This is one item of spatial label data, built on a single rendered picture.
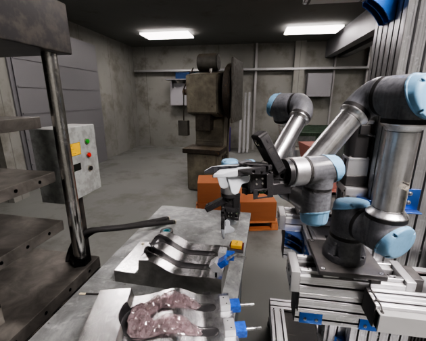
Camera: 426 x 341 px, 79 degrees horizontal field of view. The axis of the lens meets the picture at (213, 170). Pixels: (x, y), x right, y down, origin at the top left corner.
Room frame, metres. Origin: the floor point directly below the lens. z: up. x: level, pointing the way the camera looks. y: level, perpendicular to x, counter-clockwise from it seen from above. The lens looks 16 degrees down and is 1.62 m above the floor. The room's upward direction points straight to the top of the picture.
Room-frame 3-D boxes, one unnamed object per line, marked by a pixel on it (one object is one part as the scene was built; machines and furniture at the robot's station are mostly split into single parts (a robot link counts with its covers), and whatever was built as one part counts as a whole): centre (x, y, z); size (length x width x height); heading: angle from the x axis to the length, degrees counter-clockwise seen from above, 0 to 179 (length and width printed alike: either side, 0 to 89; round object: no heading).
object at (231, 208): (1.10, -0.08, 1.15); 0.09 x 0.08 x 0.12; 78
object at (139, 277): (1.11, 0.18, 0.87); 0.50 x 0.26 x 0.14; 78
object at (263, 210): (3.32, -0.29, 0.32); 1.15 x 0.92 x 0.64; 83
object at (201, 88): (4.72, 0.05, 1.19); 1.26 x 1.07 x 2.38; 170
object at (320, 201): (0.69, -0.28, 1.34); 0.11 x 0.08 x 0.11; 17
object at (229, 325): (0.72, -0.10, 0.86); 0.13 x 0.05 x 0.05; 96
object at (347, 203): (0.87, -0.50, 1.20); 0.13 x 0.12 x 0.14; 17
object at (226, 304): (0.82, -0.09, 0.86); 0.13 x 0.05 x 0.05; 96
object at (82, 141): (1.46, 0.83, 0.74); 0.30 x 0.22 x 1.47; 168
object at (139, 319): (0.75, 0.17, 0.90); 0.26 x 0.18 x 0.08; 96
